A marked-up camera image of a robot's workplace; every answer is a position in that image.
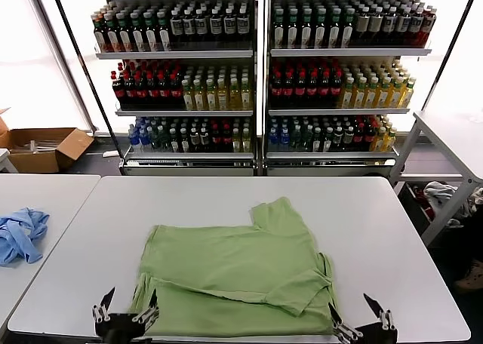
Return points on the dark bottle white square label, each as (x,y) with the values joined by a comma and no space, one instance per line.
(390,23)
(176,25)
(417,23)
(188,25)
(202,25)
(242,25)
(229,25)
(216,25)
(403,23)

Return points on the open brown cardboard box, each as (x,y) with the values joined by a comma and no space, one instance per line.
(68,148)

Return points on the small red cap cola bottle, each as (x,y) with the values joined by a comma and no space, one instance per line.
(369,137)
(216,140)
(226,140)
(358,138)

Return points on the dark bottle beige label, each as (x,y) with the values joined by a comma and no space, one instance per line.
(376,23)
(363,23)

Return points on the green cap white label bottle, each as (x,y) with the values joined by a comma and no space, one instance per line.
(137,32)
(112,32)
(348,29)
(334,29)
(320,29)
(150,32)
(279,29)
(124,32)
(163,32)
(293,29)
(306,29)

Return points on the orange cap white label bottle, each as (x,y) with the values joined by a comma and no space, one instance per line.
(100,32)

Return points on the small yellow drink bottle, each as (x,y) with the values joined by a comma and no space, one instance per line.
(389,140)
(246,142)
(236,142)
(378,140)

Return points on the green polo shirt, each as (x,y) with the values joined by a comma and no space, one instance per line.
(226,253)

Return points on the grey window frame post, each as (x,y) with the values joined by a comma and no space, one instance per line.
(65,57)

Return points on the small green drink bottle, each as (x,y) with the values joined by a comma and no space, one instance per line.
(164,140)
(297,139)
(154,140)
(307,139)

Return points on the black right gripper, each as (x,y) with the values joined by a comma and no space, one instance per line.
(377,336)

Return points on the grey drinks shelving unit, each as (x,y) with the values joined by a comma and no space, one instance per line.
(339,52)
(170,55)

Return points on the grey metal frame table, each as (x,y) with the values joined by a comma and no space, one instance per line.
(449,132)

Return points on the white floor power strip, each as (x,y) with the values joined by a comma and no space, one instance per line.
(109,153)

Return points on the black slanted pole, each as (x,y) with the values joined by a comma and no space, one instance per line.
(446,57)
(96,95)

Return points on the white grey clothes pile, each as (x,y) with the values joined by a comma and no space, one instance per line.
(437,191)

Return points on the tan brown shoe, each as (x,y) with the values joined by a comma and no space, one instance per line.
(471,278)

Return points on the pale crumpled garment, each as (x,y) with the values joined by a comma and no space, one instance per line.
(477,200)

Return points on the small dark white label bottle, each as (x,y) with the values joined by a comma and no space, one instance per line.
(327,140)
(185,142)
(337,139)
(194,142)
(317,140)
(174,142)
(348,139)
(205,142)

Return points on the small blue drink bottle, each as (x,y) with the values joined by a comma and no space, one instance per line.
(133,140)
(285,140)
(143,140)
(272,140)

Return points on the red drink bottle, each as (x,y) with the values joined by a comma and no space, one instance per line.
(430,23)

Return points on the crumpled light blue garment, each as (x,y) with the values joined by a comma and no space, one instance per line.
(19,238)

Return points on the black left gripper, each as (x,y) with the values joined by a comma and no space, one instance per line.
(117,325)

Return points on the small white table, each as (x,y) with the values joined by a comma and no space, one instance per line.
(5,159)

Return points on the white tubes bundle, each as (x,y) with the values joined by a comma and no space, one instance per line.
(41,146)

